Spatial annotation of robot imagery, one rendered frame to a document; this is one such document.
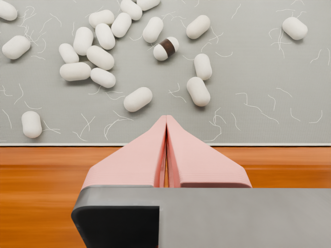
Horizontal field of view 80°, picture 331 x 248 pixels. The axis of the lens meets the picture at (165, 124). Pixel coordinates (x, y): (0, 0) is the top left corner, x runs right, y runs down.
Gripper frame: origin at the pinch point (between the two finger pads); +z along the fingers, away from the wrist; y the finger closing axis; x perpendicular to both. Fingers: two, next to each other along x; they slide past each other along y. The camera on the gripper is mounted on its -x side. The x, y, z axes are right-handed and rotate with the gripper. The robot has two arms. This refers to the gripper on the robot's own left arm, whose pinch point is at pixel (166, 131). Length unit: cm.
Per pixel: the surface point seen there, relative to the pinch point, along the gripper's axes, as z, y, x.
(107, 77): 12.8, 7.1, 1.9
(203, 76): 13.3, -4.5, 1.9
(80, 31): 17.3, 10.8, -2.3
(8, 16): 20.2, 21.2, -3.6
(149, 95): 11.1, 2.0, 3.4
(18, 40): 16.7, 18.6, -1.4
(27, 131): 7.8, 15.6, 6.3
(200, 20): 18.6, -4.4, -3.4
